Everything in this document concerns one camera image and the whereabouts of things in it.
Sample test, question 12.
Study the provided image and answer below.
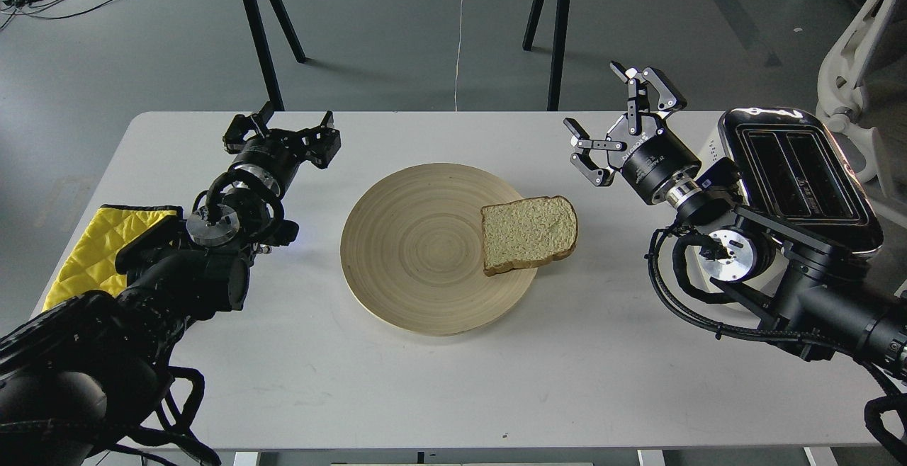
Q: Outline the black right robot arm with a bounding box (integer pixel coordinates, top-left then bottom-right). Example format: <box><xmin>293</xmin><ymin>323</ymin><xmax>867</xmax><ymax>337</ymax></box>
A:
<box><xmin>564</xmin><ymin>62</ymin><xmax>906</xmax><ymax>464</ymax></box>

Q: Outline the white chrome toaster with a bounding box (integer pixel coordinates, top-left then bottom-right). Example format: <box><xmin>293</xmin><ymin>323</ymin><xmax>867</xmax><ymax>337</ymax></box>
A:
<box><xmin>699</xmin><ymin>107</ymin><xmax>884</xmax><ymax>280</ymax></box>

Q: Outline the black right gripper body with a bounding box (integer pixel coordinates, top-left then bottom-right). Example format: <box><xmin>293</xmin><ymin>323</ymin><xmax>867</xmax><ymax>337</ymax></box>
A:
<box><xmin>608</xmin><ymin>113</ymin><xmax>701</xmax><ymax>205</ymax></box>

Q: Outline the yellow quilted cloth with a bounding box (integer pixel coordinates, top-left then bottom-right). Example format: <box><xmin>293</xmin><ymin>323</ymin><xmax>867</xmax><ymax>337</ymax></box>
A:
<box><xmin>42</xmin><ymin>204</ymin><xmax>184</xmax><ymax>312</ymax></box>

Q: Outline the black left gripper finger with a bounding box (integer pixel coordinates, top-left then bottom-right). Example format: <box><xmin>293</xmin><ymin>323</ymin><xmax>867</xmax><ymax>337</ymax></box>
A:
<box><xmin>222</xmin><ymin>102</ymin><xmax>275</xmax><ymax>155</ymax></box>
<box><xmin>298</xmin><ymin>110</ymin><xmax>342</xmax><ymax>169</ymax></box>

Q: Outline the slice of white bread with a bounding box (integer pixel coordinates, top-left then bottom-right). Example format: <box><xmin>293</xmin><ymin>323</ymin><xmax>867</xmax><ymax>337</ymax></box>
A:
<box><xmin>480</xmin><ymin>195</ymin><xmax>579</xmax><ymax>276</ymax></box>

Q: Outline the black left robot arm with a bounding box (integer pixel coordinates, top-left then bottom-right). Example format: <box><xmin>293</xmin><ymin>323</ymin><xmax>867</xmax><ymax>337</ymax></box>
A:
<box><xmin>2</xmin><ymin>103</ymin><xmax>342</xmax><ymax>465</ymax></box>

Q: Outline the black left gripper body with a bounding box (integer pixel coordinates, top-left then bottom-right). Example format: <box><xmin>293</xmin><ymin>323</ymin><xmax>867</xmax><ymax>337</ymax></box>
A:
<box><xmin>231</xmin><ymin>128</ymin><xmax>308</xmax><ymax>198</ymax></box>

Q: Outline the round wooden plate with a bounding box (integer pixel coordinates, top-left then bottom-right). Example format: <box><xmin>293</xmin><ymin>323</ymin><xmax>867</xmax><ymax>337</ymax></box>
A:
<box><xmin>339</xmin><ymin>163</ymin><xmax>536</xmax><ymax>336</ymax></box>

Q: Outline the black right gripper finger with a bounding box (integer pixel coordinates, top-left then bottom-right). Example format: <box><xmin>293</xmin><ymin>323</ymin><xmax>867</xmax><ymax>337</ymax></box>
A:
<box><xmin>610</xmin><ymin>62</ymin><xmax>687</xmax><ymax>135</ymax></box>
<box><xmin>564</xmin><ymin>118</ymin><xmax>626</xmax><ymax>186</ymax></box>

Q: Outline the white hanging cable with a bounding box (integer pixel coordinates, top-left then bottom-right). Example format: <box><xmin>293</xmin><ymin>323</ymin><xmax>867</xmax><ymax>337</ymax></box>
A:
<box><xmin>453</xmin><ymin>0</ymin><xmax>466</xmax><ymax>112</ymax></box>

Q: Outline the white office chair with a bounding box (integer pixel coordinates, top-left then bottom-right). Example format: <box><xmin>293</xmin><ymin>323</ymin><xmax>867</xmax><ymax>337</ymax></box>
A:
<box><xmin>816</xmin><ymin>0</ymin><xmax>905</xmax><ymax>197</ymax></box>

